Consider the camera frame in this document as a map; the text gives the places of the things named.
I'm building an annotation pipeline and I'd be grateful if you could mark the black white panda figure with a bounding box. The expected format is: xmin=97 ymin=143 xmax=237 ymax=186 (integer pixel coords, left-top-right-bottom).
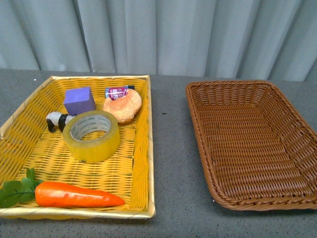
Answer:
xmin=46 ymin=112 xmax=74 ymax=133

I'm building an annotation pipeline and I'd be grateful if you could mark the orange toy carrot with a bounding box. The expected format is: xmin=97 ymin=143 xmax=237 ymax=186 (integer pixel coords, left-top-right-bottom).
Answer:
xmin=0 ymin=168 xmax=125 ymax=208

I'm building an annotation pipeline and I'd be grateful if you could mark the grey pleated curtain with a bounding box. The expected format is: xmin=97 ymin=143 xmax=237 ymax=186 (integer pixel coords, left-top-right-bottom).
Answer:
xmin=0 ymin=0 xmax=317 ymax=81

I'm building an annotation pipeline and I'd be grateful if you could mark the yellow woven basket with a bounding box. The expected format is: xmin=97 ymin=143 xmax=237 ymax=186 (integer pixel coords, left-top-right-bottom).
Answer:
xmin=0 ymin=75 xmax=156 ymax=220

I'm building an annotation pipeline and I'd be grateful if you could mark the yellow packing tape roll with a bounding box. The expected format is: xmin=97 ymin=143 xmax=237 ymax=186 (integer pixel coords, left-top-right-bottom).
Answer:
xmin=62 ymin=111 xmax=120 ymax=164

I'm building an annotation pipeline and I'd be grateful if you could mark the brown wicker basket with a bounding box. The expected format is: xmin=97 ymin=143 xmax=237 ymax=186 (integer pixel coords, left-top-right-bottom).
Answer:
xmin=186 ymin=80 xmax=317 ymax=211

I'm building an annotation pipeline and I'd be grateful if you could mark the purple foam cube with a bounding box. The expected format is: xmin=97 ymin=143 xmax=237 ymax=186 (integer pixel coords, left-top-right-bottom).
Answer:
xmin=63 ymin=87 xmax=96 ymax=116

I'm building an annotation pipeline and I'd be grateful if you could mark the toy bread bun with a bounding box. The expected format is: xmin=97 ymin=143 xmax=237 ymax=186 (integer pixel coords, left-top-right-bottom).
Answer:
xmin=103 ymin=89 xmax=142 ymax=124

